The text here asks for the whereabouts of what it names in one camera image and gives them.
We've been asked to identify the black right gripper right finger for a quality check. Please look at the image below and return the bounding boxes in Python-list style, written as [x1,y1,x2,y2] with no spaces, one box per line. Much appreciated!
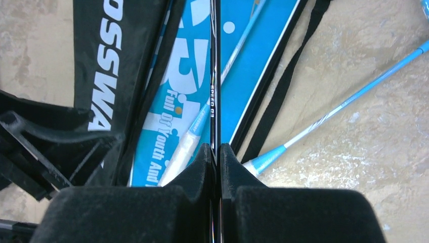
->
[220,143,385,242]

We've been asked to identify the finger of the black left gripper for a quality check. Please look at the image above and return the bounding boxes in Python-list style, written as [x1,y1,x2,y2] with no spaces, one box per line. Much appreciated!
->
[1,111,123,200]
[1,91,95,133]

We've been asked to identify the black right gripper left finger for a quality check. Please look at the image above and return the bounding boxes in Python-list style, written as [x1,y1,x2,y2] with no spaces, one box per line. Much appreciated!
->
[31,144,213,242]

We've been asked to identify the blue racket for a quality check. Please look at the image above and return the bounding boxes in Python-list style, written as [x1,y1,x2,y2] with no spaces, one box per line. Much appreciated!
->
[158,1,266,187]
[241,1,428,177]

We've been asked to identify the black racket handle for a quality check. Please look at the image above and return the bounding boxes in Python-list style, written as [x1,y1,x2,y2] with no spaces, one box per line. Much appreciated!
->
[209,1,223,242]

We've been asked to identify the black Crossway racket bag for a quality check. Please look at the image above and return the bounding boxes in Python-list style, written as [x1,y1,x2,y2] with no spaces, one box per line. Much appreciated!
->
[73,1,186,186]

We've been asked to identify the blue racket bag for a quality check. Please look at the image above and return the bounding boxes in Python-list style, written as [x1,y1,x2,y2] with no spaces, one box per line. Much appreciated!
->
[130,1,306,187]

